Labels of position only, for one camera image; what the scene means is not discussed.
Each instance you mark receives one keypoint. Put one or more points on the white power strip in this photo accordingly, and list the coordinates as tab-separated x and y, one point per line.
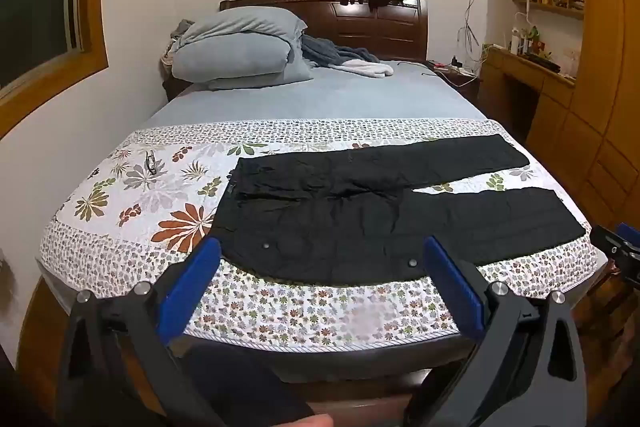
452	67

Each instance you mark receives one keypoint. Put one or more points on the bed with blue sheet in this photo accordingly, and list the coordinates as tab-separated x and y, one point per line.
325	102

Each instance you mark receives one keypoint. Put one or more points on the wooden wardrobe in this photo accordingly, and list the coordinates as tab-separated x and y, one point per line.
600	107

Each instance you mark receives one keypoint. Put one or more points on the black pants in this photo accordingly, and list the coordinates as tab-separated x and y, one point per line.
325	227

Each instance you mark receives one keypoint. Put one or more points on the folded light blue duvet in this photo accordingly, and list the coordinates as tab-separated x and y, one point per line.
235	47

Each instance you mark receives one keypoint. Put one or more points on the grey cloth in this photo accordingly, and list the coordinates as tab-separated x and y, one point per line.
182	29

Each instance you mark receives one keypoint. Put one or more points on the eyeglasses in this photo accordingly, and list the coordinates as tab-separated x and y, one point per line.
151	167

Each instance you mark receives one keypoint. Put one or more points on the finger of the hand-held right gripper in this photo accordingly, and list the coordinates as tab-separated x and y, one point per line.
607	241

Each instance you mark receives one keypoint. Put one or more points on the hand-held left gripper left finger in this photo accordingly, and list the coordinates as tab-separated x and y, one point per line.
192	282

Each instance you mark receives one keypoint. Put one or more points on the white bottle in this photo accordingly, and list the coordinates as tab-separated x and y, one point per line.
515	42

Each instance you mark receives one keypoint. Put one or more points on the wooden desk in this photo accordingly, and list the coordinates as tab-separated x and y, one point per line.
520	72

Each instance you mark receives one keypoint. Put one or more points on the wooden nightstand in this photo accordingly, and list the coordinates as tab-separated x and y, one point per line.
460	84

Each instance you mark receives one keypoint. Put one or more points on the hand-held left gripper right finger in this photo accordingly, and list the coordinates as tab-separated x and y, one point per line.
452	282

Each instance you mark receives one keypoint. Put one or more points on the wooden headboard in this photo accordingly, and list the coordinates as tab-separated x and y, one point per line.
380	27

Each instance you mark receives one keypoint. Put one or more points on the floral quilt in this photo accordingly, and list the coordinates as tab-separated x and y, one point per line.
125	252

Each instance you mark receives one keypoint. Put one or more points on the white cloth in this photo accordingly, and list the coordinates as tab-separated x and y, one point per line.
370	68

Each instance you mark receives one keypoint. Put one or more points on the dark grey-blue blanket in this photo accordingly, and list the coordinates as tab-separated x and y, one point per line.
325	52

